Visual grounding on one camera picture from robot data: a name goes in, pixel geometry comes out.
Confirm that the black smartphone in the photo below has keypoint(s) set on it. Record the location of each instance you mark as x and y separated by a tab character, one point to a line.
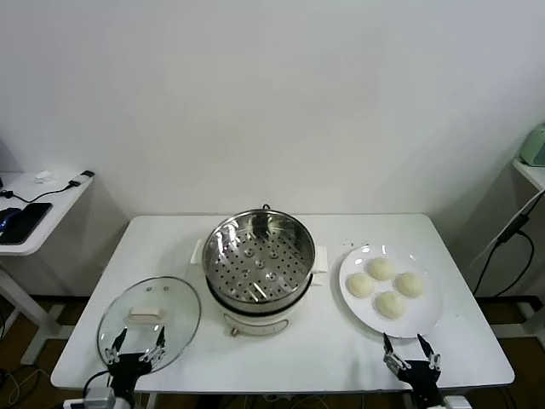
25	221

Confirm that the stainless steel steamer basket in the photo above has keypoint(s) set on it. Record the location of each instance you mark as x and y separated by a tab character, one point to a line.
255	304

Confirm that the blue computer mouse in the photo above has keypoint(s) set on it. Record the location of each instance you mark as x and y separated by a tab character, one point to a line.
7	217

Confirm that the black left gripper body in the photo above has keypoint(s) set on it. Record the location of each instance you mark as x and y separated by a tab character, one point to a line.
127	366

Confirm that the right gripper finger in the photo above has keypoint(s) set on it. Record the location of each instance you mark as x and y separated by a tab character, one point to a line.
433	360
392	360

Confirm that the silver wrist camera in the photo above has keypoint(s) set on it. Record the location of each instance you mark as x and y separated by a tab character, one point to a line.
455	404
100	398

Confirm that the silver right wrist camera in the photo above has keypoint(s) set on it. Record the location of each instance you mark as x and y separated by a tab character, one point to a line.
455	404

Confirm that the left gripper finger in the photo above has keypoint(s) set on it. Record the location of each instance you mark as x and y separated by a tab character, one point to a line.
116	349
158	347

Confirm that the white steamed baozi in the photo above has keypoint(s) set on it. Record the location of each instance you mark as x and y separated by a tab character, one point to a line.
361	284
390	304
409	284
382	268

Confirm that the white side shelf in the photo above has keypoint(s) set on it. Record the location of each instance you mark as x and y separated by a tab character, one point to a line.
532	172

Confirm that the pale green appliance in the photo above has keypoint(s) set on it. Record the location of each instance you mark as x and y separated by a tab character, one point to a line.
534	147

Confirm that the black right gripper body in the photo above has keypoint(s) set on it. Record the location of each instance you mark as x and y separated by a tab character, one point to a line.
419	377

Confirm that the white side desk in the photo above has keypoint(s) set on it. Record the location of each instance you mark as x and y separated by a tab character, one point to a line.
64	200

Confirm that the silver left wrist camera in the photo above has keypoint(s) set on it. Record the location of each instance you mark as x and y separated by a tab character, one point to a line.
100	398

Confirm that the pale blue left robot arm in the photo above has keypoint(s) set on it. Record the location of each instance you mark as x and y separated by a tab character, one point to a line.
127	404

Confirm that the white round plate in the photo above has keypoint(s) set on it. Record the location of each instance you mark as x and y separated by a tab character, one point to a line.
417	317

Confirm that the small white case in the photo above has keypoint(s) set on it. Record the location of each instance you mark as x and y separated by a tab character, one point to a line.
42	176

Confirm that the round glass pot lid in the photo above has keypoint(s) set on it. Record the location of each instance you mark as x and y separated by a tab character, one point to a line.
147	313

